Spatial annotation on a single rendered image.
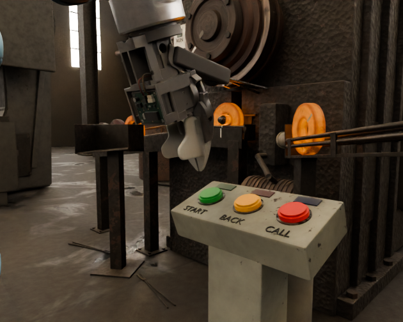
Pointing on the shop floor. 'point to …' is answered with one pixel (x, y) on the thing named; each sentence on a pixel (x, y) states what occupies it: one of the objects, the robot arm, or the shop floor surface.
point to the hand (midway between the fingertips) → (201, 161)
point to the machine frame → (390, 24)
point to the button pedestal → (258, 250)
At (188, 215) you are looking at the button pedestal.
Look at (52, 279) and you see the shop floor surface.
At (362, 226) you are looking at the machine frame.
